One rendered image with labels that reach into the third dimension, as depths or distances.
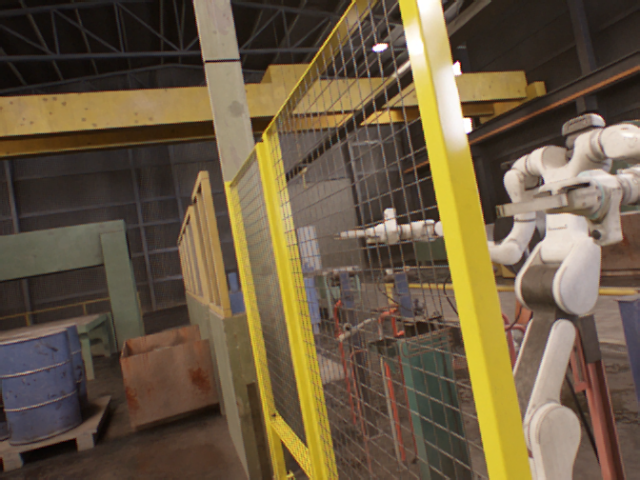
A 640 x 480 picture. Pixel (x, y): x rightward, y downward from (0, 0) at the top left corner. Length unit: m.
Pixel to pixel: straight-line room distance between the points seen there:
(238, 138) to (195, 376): 2.40
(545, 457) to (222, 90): 2.80
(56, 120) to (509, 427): 13.61
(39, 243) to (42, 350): 6.62
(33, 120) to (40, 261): 4.12
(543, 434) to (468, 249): 0.86
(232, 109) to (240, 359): 1.64
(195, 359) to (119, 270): 6.53
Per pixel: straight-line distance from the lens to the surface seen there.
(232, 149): 3.32
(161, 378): 4.80
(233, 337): 3.13
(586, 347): 1.91
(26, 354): 5.00
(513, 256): 1.96
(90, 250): 11.29
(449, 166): 0.77
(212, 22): 3.62
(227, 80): 3.46
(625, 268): 9.36
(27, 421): 5.10
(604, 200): 0.96
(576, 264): 1.60
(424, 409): 2.66
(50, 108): 14.15
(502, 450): 0.84
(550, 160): 1.83
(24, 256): 11.51
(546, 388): 1.59
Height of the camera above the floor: 1.32
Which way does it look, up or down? 2 degrees up
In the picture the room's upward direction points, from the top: 10 degrees counter-clockwise
